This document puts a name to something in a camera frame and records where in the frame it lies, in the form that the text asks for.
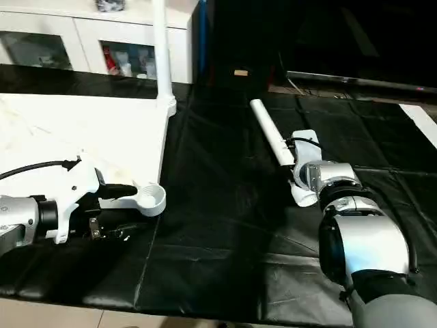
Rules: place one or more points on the white plastic table top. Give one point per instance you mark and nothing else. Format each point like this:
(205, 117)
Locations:
(89, 137)

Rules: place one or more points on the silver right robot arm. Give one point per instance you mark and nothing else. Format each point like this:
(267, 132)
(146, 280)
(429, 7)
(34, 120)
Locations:
(362, 232)

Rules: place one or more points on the black work mat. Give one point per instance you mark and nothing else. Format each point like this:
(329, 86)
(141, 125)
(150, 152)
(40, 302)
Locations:
(218, 239)

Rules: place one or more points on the long black bar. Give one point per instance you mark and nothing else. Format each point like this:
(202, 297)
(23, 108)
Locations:
(362, 80)

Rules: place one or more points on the small tan label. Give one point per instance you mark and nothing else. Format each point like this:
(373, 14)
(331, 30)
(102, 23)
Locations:
(240, 72)

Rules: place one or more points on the small white jar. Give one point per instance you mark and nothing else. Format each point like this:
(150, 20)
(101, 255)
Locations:
(147, 68)

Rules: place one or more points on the small red bottle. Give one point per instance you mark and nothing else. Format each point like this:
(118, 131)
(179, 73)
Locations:
(110, 63)

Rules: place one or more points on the white board strip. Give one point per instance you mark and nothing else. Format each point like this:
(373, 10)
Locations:
(422, 123)

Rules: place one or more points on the large black cabinet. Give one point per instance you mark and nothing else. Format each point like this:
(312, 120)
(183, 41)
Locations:
(328, 34)

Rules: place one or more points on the white glass-door cabinet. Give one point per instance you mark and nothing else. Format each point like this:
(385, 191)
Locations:
(82, 34)

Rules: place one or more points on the small grey metal object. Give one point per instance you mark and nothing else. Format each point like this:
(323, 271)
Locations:
(110, 5)

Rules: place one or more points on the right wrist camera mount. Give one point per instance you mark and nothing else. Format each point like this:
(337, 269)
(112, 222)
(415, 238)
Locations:
(306, 142)

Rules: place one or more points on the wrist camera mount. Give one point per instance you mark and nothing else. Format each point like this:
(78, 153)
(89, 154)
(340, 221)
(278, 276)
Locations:
(306, 142)
(72, 188)

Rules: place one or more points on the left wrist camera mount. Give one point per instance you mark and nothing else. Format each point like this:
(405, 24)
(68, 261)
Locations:
(72, 188)

